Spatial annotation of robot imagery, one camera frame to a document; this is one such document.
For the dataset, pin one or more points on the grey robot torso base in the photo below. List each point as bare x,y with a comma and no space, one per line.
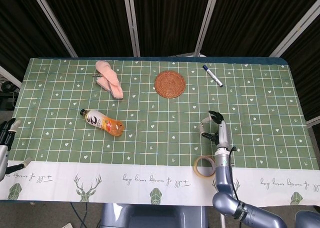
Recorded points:
150,216

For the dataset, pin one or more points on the pink fluffy cloth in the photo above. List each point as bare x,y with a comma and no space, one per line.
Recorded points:
110,76

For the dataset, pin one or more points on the green grid deer tablecloth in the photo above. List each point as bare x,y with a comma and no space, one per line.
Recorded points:
150,127

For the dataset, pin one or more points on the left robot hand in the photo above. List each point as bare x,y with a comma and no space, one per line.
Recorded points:
3,152

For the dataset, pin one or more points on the round brown woven coaster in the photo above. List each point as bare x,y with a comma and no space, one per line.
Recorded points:
170,84

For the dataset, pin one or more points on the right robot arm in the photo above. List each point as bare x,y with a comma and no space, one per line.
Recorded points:
222,185

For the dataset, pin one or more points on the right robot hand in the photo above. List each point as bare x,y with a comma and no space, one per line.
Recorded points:
223,135

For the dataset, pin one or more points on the white marker blue cap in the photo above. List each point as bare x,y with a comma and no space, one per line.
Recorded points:
213,76

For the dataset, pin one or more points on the white partition frame post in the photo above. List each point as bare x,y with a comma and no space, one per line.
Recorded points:
297,27
132,22
10,76
206,22
53,22

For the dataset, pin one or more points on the beige adhesive tape roll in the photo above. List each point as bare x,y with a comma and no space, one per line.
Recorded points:
197,171

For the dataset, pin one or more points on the orange drink plastic bottle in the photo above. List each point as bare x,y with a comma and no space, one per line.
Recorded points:
103,122

